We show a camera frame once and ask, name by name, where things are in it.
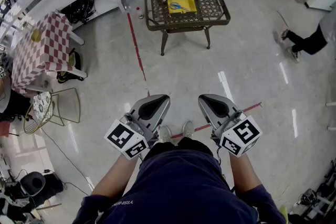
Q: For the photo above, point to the person's black trousers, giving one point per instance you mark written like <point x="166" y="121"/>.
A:
<point x="168" y="148"/>

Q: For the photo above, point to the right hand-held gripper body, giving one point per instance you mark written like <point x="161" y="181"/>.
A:
<point x="231" y="126"/>

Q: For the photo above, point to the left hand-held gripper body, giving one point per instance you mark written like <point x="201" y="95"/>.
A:
<point x="136" y="126"/>

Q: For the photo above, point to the person's left forearm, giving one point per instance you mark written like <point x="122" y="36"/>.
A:
<point x="113" y="178"/>

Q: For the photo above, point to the brown wicker lattice table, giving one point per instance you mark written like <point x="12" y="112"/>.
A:
<point x="189" y="22"/>

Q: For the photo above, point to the small red-capped bottle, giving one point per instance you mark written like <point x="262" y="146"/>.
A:
<point x="140" y="14"/>

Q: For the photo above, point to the person's dark blue shirt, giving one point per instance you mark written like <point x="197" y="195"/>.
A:
<point x="178" y="186"/>

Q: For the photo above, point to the red white checkered table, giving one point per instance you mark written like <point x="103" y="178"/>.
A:
<point x="34" y="55"/>

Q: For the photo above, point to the black yellow backpack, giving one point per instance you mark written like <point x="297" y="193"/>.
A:
<point x="74" y="59"/>

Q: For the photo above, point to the person's white shoe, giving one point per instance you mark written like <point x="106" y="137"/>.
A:
<point x="165" y="133"/>
<point x="188" y="129"/>

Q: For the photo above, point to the person's right white shoe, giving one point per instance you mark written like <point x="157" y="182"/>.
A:
<point x="188" y="129"/>

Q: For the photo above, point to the person's left white shoe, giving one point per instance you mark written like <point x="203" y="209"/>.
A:
<point x="165" y="133"/>

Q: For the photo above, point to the yellow round object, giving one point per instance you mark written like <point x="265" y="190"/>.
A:
<point x="36" y="35"/>

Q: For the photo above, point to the black round device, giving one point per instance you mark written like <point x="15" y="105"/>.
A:
<point x="32" y="183"/>

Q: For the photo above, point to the person's right forearm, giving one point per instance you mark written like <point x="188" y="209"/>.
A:
<point x="244" y="173"/>

